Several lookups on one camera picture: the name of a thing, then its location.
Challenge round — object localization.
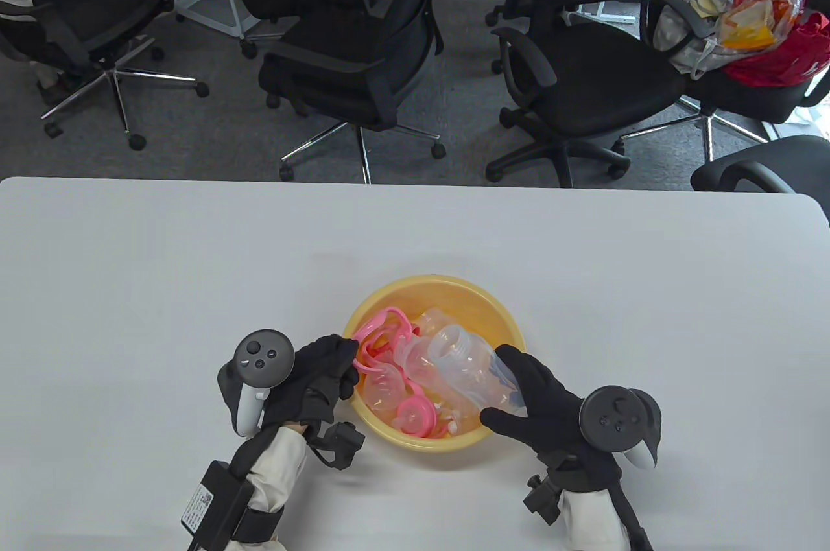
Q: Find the person's right forearm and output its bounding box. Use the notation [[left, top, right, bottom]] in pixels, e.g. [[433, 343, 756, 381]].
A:
[[561, 489, 634, 551]]

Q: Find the person's left forearm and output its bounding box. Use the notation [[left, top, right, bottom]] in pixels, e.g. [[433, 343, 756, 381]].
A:
[[243, 425, 309, 514]]

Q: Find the red bag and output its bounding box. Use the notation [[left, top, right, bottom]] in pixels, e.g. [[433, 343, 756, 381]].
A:
[[723, 0, 830, 87]]

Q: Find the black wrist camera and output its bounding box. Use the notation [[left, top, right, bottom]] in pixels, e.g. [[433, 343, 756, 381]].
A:
[[524, 473, 566, 526], [316, 421, 366, 470]]

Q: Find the beige fabric bag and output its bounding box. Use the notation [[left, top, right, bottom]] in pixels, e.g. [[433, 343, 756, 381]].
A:
[[654, 0, 740, 82]]

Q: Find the white and black controller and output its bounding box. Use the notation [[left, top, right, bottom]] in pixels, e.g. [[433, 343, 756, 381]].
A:
[[578, 386, 663, 471], [217, 329, 296, 439]]

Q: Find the person's right hand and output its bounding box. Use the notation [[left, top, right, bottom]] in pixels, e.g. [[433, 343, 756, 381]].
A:
[[480, 345, 624, 491]]

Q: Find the pink bottle handle ring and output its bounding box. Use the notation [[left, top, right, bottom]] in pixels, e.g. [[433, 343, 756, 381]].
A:
[[352, 308, 416, 351], [355, 340, 410, 378]]

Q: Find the clear orange plastic bag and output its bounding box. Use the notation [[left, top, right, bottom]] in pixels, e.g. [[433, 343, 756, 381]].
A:
[[713, 0, 808, 53]]

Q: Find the person's left hand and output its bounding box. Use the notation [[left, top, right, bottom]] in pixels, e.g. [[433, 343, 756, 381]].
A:
[[258, 334, 361, 430]]

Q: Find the black forearm battery box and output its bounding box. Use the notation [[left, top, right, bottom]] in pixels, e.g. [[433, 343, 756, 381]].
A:
[[180, 460, 255, 551]]

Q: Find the yellow plastic basin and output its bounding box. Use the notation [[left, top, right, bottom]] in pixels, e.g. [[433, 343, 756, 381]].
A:
[[342, 275, 527, 453]]

